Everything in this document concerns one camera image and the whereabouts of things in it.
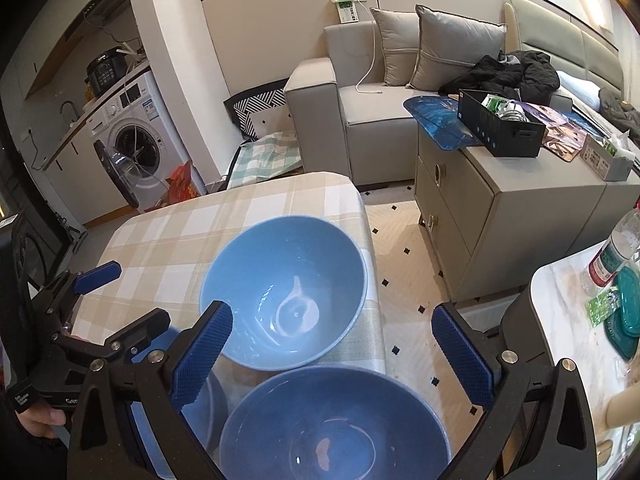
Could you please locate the grey sofa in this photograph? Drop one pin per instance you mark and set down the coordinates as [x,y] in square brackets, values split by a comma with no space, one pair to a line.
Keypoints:
[375,110]

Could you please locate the blue bowl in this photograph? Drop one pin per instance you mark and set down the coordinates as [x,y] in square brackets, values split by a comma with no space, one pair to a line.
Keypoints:
[300,270]
[212,410]
[350,410]

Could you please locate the green plaid cloth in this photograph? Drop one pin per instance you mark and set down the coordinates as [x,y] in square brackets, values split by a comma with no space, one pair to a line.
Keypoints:
[265,157]

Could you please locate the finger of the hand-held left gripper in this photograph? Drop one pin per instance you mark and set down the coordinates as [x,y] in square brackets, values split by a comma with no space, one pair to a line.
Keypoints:
[150,325]
[97,277]

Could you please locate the printed poster sheets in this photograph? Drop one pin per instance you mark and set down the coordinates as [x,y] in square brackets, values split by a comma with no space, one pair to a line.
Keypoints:
[565,127]

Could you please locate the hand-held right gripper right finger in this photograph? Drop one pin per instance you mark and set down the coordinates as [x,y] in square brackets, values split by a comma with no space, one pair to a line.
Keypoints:
[462,360]

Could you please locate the white marble table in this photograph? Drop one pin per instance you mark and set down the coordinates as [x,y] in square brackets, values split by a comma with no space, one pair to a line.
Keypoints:
[565,310]

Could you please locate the beige rounded object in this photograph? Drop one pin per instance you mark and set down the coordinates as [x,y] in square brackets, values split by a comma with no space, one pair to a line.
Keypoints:
[625,405]

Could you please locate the black white patterned cushion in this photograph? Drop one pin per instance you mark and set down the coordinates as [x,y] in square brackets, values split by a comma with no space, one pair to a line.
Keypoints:
[260,102]

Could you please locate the green snack wrapper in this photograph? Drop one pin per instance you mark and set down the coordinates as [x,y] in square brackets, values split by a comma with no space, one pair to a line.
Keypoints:
[602,305]

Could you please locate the person's left hand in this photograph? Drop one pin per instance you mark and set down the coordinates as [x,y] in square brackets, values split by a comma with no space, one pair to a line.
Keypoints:
[40,420]

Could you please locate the grey drawer cabinet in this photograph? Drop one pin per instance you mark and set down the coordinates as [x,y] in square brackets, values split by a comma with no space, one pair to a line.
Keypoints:
[525,220]

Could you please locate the teal plastic lid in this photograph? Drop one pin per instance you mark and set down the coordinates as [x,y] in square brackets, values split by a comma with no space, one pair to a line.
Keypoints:
[617,342]
[629,300]

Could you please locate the green white wall packet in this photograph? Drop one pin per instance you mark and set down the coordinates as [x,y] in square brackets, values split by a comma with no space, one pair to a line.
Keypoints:
[347,10]

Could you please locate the black storage box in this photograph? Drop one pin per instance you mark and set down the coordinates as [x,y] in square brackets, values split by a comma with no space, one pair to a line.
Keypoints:
[500,135]

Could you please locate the black jacket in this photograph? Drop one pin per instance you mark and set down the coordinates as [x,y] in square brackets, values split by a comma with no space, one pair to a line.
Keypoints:
[500,77]

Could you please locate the kitchen counter cabinet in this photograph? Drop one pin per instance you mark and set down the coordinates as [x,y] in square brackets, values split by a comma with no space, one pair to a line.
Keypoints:
[80,180]

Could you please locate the grey cushion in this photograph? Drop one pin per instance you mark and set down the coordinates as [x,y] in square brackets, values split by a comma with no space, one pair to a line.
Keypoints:
[450,55]
[395,45]

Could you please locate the dark olive garment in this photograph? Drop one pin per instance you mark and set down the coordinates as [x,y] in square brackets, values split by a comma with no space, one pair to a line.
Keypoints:
[620,107]

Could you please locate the red gift bag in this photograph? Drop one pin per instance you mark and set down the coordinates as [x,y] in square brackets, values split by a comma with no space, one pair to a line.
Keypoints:
[182,185]

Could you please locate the grey tissue box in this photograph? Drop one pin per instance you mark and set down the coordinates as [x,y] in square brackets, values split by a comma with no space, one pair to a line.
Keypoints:
[600,160]

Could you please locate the white washing machine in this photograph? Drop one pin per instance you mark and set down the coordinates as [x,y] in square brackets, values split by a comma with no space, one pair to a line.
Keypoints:
[150,130]

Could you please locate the clear plastic water bottle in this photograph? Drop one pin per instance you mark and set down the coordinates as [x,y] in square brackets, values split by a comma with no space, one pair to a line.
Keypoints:
[610,255]

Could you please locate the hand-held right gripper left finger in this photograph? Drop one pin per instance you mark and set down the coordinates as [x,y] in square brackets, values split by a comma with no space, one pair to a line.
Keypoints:
[200,360]

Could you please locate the black pressure cooker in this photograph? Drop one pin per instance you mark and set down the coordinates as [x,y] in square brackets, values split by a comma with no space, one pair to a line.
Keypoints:
[107,72]

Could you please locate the upper kitchen cabinet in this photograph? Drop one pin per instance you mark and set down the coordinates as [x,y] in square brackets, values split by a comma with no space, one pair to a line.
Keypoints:
[65,45]

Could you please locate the beige diamond print pillow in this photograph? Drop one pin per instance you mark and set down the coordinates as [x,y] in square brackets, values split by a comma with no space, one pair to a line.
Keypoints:
[270,122]

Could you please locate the blue printed mat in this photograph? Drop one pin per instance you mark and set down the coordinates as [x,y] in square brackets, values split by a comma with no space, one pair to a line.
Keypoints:
[440,125]

